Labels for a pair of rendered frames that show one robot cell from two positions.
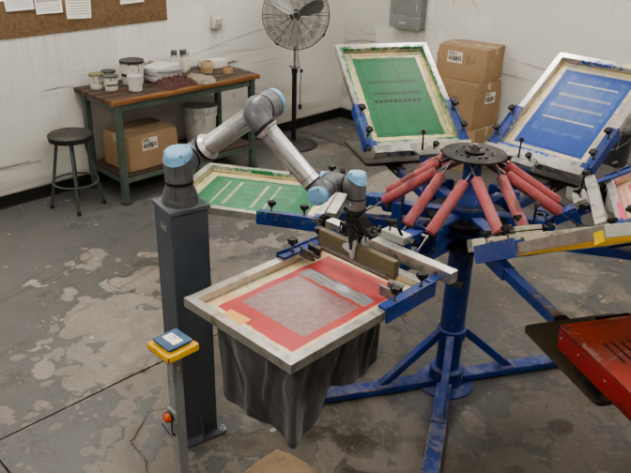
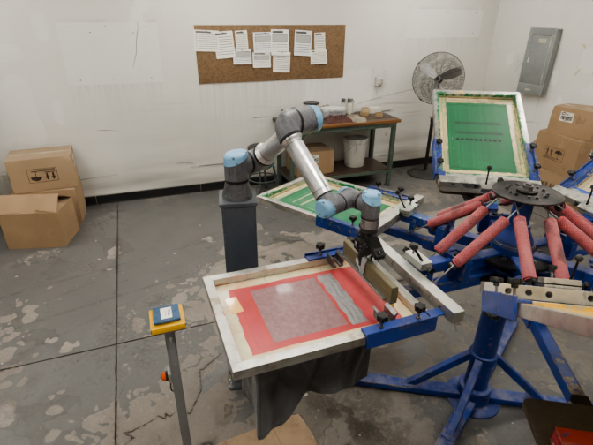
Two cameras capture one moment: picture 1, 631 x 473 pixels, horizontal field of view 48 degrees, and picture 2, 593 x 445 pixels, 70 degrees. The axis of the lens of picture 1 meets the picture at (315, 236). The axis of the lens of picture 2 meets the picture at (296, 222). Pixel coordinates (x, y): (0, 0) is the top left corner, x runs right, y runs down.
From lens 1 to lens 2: 1.26 m
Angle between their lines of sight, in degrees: 23
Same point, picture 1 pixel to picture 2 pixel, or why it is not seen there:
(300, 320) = (284, 323)
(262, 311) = (259, 305)
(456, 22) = (575, 90)
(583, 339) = not seen: outside the picture
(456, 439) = not seen: outside the picture
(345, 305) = (335, 318)
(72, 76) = (273, 109)
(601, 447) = not seen: outside the picture
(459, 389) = (483, 410)
